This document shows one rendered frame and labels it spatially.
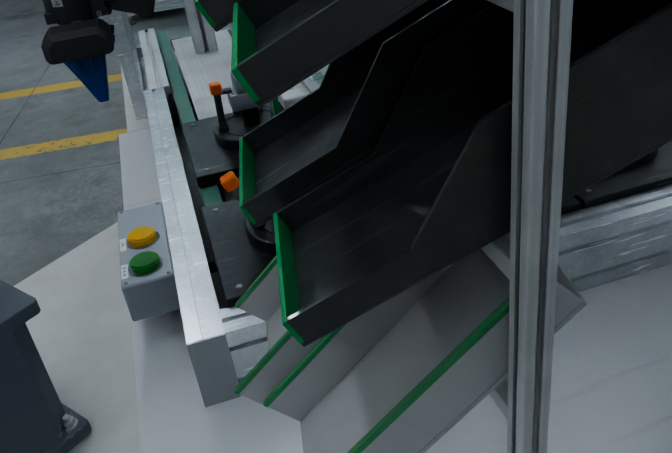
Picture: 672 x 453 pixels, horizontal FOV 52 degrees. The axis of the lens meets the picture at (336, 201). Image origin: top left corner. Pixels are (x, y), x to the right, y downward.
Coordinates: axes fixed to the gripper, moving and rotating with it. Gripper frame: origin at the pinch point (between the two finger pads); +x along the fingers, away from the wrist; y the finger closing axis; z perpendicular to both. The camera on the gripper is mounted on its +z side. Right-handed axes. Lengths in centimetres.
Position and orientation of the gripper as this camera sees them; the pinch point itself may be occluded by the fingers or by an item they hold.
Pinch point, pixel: (95, 70)
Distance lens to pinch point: 78.8
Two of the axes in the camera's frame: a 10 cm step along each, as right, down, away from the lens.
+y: -2.8, -4.6, 8.4
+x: 1.2, 8.5, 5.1
